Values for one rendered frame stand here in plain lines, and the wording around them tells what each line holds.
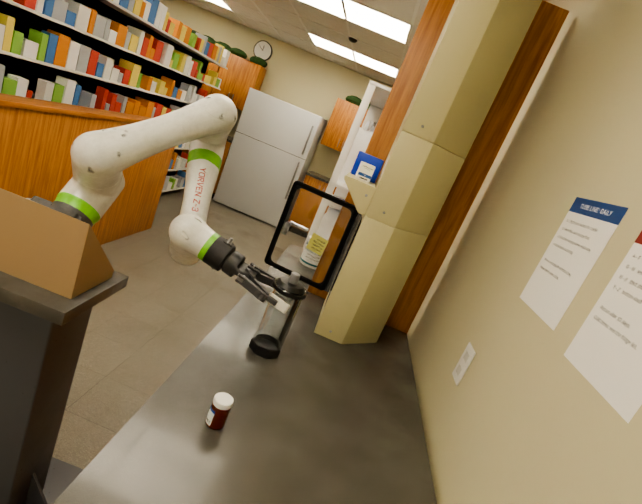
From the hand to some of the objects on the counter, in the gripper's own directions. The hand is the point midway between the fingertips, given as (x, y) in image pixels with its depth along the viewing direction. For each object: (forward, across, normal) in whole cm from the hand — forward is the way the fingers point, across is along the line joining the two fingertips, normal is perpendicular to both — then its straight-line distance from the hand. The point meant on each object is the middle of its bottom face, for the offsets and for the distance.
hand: (283, 299), depth 125 cm
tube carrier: (+4, 0, +16) cm, 17 cm away
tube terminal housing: (+29, +41, +12) cm, 52 cm away
